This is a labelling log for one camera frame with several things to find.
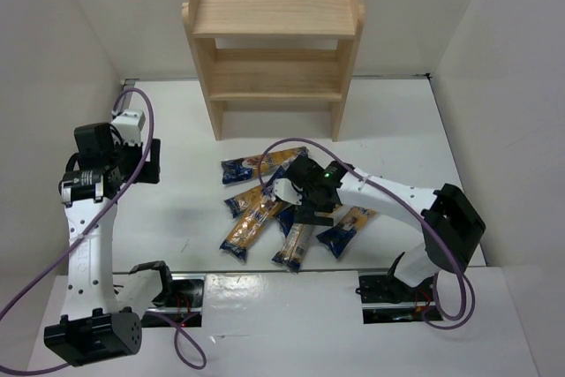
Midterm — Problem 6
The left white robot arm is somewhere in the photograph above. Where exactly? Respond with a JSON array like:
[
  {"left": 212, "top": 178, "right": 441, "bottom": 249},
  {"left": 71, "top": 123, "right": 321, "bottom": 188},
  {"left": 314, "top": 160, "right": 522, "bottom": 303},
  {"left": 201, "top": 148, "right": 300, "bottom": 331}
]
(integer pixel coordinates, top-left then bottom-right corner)
[{"left": 43, "top": 117, "right": 172, "bottom": 367}]

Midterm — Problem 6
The wooden three-tier shelf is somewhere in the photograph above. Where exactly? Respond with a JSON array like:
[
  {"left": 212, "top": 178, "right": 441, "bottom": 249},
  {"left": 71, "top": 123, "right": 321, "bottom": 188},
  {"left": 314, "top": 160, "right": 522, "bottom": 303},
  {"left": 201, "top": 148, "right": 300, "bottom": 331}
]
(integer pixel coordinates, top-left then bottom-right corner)
[{"left": 182, "top": 0, "right": 365, "bottom": 140}]

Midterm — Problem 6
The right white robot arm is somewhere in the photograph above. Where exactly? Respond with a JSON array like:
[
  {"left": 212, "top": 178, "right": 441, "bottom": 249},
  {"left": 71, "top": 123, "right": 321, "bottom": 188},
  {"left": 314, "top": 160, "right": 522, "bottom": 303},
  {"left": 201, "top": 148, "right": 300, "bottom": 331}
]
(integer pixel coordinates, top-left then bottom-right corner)
[{"left": 274, "top": 157, "right": 486, "bottom": 288}]

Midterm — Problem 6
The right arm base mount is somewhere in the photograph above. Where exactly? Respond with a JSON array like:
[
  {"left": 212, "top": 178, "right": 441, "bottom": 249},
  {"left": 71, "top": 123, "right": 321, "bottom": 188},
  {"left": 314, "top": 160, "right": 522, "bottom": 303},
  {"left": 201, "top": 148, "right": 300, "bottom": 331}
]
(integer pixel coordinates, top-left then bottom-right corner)
[{"left": 355, "top": 273, "right": 442, "bottom": 324}]

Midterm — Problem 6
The clear back spaghetti bag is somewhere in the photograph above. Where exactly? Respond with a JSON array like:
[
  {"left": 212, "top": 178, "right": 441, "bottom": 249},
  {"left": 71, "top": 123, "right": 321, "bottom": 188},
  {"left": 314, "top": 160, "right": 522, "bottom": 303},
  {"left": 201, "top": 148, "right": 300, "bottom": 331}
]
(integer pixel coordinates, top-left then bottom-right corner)
[{"left": 272, "top": 223, "right": 314, "bottom": 273}]

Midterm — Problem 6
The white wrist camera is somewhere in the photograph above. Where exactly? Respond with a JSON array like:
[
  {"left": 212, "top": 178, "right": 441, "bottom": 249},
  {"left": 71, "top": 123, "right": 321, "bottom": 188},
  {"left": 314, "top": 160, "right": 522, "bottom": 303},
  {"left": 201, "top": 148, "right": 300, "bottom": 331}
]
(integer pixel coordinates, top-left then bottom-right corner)
[
  {"left": 272, "top": 178, "right": 303, "bottom": 206},
  {"left": 110, "top": 109, "right": 146, "bottom": 147}
]

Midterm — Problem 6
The far right spaghetti bag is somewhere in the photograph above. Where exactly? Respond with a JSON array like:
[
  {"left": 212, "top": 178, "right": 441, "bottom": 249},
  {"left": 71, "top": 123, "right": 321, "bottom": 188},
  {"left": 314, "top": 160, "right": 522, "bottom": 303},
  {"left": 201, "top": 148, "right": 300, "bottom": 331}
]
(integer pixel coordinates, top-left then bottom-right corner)
[{"left": 316, "top": 207, "right": 377, "bottom": 259}]

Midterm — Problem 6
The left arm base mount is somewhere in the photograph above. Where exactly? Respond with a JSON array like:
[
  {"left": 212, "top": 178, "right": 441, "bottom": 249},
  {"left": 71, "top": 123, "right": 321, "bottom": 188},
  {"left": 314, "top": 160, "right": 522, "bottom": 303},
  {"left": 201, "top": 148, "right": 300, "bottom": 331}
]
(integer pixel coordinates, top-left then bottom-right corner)
[{"left": 113, "top": 270, "right": 204, "bottom": 328}]

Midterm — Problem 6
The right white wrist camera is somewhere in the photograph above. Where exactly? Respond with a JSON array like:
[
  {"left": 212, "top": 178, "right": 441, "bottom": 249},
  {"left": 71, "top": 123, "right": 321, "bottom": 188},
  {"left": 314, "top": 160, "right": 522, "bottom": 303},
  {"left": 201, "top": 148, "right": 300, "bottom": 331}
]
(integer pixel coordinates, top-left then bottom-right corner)
[{"left": 272, "top": 178, "right": 303, "bottom": 206}]

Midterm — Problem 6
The top spaghetti bag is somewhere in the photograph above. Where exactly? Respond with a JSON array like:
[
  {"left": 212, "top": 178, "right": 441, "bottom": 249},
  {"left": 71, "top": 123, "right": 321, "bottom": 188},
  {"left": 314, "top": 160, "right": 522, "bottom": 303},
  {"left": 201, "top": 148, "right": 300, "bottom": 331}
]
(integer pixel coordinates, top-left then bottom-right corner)
[{"left": 221, "top": 147, "right": 308, "bottom": 185}]

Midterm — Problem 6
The middle spaghetti bag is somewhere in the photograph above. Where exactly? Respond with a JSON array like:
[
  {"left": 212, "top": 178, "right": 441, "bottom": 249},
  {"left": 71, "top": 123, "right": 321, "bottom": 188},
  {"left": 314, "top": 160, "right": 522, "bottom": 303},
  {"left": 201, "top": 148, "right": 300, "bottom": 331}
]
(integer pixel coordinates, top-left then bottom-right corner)
[{"left": 275, "top": 205, "right": 342, "bottom": 238}]

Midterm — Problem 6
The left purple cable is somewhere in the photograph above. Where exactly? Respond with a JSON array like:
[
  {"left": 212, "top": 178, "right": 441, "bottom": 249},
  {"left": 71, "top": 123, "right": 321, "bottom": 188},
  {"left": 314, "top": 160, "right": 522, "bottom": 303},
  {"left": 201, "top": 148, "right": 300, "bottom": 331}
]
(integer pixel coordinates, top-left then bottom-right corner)
[{"left": 0, "top": 88, "right": 208, "bottom": 372}]

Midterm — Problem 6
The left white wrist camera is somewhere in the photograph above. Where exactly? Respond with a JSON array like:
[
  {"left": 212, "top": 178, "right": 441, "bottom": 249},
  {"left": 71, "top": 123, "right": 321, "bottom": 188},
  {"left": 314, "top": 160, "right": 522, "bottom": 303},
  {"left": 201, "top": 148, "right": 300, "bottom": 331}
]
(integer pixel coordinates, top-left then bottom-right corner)
[{"left": 110, "top": 109, "right": 146, "bottom": 147}]

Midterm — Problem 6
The front left spaghetti bag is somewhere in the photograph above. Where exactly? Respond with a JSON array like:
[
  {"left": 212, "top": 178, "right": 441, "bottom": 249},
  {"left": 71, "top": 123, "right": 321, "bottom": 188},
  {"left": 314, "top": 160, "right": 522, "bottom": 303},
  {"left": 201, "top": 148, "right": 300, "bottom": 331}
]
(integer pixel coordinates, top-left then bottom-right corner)
[{"left": 219, "top": 194, "right": 287, "bottom": 262}]

